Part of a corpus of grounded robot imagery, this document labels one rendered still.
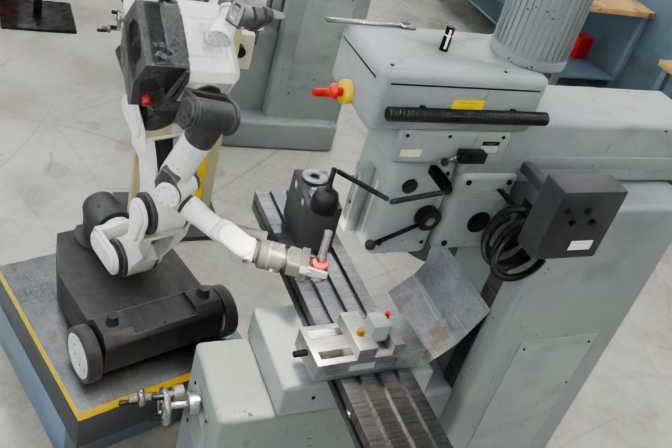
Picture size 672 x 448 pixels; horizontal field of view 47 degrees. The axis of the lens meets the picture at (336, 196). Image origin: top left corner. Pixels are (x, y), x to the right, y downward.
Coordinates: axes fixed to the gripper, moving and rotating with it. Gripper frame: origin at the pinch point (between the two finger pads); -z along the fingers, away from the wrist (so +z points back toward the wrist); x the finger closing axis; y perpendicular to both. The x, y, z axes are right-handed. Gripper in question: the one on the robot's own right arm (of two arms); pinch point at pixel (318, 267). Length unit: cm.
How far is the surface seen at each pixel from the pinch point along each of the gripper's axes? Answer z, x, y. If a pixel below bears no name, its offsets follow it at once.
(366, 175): -4.5, -6.6, -38.8
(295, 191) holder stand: 11.1, 41.3, 3.2
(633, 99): -78, 34, -62
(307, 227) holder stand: 4.6, 27.6, 6.8
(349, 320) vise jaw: -12.0, -12.3, 6.3
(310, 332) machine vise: -1.8, -16.5, 10.3
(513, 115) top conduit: -34, -8, -67
